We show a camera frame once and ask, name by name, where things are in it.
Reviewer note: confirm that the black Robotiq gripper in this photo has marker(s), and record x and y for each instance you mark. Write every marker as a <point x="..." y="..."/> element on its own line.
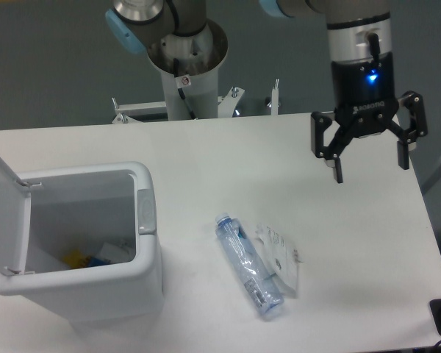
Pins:
<point x="364" y="92"/>

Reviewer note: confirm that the white plastic bag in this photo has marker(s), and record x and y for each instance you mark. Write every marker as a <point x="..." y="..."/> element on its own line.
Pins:
<point x="282" y="257"/>

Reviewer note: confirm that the clear plastic water bottle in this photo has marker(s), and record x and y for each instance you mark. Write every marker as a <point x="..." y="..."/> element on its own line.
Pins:
<point x="258" y="282"/>

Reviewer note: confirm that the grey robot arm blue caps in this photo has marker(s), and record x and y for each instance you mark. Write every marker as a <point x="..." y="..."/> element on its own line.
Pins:
<point x="357" y="31"/>

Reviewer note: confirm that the white paper trash in can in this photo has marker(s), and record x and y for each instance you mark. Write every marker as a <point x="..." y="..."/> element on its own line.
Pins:
<point x="112" y="253"/>

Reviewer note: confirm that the white plastic trash can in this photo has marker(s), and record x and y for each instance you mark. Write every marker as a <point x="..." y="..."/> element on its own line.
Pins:
<point x="81" y="241"/>

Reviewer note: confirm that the blue trash in can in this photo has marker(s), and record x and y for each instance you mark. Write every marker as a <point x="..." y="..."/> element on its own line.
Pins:
<point x="94" y="262"/>

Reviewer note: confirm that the yellow trash in can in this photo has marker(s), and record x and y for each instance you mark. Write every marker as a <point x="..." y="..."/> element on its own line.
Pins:
<point x="76" y="259"/>

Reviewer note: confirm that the white trash can lid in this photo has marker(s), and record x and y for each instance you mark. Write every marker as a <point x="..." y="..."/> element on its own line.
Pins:
<point x="15" y="221"/>

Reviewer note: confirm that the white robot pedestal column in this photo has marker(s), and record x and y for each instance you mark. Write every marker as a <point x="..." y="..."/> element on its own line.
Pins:
<point x="191" y="63"/>

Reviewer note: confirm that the white metal mounting frame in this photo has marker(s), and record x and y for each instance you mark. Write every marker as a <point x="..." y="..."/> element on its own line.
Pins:
<point x="227" y="107"/>

